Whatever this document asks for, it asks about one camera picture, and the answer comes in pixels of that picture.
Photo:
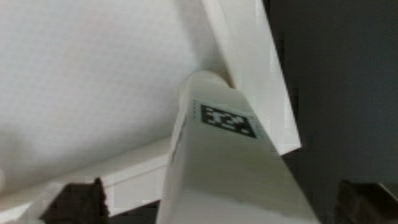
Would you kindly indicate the white desk top tray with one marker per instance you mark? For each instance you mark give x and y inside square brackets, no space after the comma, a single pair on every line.
[96,57]

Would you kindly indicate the white leg with tags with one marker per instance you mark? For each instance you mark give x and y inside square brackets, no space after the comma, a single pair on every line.
[230,186]

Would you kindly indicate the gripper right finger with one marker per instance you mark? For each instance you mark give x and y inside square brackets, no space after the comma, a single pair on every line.
[366,203]

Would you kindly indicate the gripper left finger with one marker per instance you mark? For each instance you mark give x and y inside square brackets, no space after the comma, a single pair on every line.
[79,206]

